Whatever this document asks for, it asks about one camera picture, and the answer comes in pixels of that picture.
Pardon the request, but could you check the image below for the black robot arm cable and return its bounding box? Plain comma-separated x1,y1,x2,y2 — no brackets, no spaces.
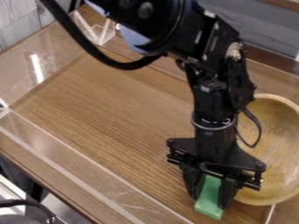
39,0,163,72

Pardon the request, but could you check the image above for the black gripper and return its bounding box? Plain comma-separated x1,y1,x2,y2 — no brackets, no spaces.
167,123,267,209

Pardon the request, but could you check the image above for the clear acrylic tray wall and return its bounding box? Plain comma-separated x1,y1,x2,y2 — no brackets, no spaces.
0,10,299,224

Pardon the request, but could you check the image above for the clear acrylic corner bracket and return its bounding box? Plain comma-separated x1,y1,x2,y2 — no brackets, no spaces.
72,10,116,46

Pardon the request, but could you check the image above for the green rectangular block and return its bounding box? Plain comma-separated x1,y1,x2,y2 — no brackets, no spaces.
192,143,246,221

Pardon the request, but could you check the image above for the black cable at table edge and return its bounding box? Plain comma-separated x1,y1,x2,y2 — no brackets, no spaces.
0,199,60,224

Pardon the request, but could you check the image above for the light wooden bowl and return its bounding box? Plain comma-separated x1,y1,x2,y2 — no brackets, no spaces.
236,94,299,206

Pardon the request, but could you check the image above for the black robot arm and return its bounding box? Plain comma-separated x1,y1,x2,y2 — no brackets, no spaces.
87,0,267,209

